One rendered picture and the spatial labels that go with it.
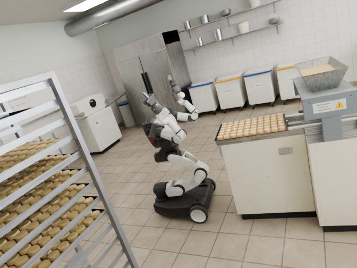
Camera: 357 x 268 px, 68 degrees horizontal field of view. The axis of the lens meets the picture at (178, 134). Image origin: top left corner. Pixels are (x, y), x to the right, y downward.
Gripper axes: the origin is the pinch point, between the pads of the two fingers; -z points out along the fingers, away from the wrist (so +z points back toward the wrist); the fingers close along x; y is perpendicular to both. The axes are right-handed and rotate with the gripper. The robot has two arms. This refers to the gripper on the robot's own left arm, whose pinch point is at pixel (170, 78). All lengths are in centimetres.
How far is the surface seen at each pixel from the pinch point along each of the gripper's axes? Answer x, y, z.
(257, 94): -243, -193, 48
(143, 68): -311, -14, -129
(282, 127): 79, -48, 96
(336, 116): 113, -69, 103
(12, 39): -244, 197, -270
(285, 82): -207, -237, 53
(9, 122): 175, 98, 33
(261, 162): 58, -26, 116
